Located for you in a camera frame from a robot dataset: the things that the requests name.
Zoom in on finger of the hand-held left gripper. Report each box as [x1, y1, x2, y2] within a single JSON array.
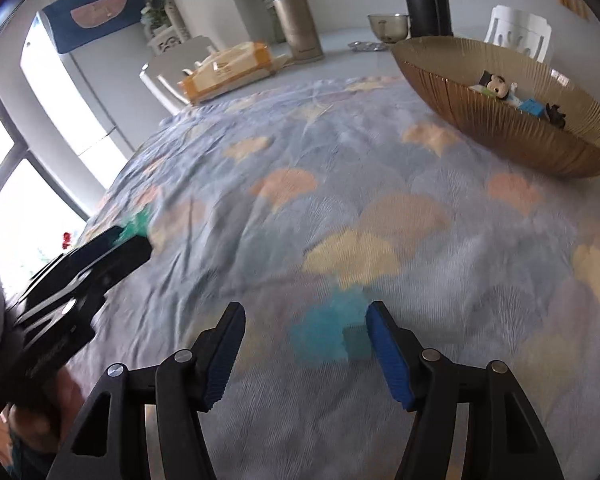
[[17, 236, 153, 331], [30, 226, 126, 286]]

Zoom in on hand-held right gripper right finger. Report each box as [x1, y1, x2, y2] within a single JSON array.
[[365, 300, 566, 480]]

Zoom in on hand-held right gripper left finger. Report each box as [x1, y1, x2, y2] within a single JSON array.
[[47, 301, 247, 480]]

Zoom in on green toy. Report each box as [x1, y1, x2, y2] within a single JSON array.
[[121, 205, 153, 238]]

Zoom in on amber glass bowl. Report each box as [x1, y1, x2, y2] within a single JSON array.
[[390, 36, 600, 179]]

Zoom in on light blue toy block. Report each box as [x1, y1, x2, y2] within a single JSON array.
[[517, 99, 546, 120]]

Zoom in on small black toy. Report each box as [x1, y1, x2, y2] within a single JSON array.
[[544, 103, 567, 129]]

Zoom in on person's left hand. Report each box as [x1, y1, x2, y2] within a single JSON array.
[[5, 367, 88, 466]]

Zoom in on large dark framed window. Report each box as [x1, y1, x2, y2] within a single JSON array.
[[0, 67, 91, 301]]

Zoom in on white refrigerator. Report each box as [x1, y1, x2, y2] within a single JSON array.
[[20, 10, 191, 186]]

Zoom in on printed blue blanket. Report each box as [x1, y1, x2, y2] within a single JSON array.
[[65, 75, 600, 480]]

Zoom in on white chair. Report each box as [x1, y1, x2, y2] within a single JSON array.
[[140, 36, 218, 116], [484, 5, 552, 63]]

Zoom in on orange tissue pack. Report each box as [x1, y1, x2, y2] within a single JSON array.
[[176, 41, 272, 106]]

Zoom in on white ornate stand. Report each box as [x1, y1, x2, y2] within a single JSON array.
[[147, 5, 191, 58]]

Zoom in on blue fridge cover cloth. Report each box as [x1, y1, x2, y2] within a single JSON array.
[[41, 0, 142, 55]]

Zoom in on blue artificial flowers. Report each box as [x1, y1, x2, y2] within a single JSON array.
[[140, 0, 171, 31]]

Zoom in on gold thermos flask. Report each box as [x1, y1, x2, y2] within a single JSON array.
[[269, 0, 325, 63]]

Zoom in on small metal bowl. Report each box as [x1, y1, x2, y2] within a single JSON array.
[[367, 13, 411, 44]]

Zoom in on orange wall notes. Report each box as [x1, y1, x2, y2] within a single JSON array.
[[560, 0, 588, 21]]

